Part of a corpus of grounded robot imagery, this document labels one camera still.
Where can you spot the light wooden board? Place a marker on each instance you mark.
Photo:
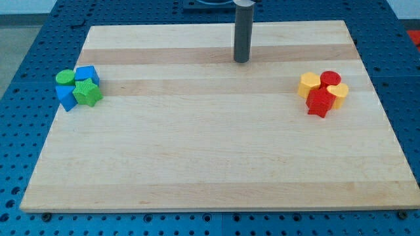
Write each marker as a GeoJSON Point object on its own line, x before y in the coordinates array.
{"type": "Point", "coordinates": [182, 127]}

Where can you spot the yellow hexagon block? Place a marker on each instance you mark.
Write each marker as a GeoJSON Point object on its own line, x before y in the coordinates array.
{"type": "Point", "coordinates": [308, 81]}

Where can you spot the red star block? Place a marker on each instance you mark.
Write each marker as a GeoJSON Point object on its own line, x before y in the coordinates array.
{"type": "Point", "coordinates": [319, 102]}

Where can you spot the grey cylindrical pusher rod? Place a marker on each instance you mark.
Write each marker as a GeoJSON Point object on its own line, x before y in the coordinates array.
{"type": "Point", "coordinates": [243, 30]}

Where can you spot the red cylinder block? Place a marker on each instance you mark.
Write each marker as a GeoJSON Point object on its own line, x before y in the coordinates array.
{"type": "Point", "coordinates": [328, 78]}

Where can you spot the green star block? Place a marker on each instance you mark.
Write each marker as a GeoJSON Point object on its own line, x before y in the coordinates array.
{"type": "Point", "coordinates": [87, 93]}

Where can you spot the yellow heart block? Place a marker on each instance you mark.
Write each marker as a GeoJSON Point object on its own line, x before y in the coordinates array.
{"type": "Point", "coordinates": [340, 92]}

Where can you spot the blue cube block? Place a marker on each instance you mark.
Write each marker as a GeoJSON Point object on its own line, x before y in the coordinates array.
{"type": "Point", "coordinates": [87, 72]}

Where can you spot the blue triangle block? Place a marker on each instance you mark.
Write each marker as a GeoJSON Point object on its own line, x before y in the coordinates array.
{"type": "Point", "coordinates": [66, 96]}

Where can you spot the green cylinder block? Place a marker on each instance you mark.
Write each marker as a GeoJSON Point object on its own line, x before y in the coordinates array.
{"type": "Point", "coordinates": [65, 77]}

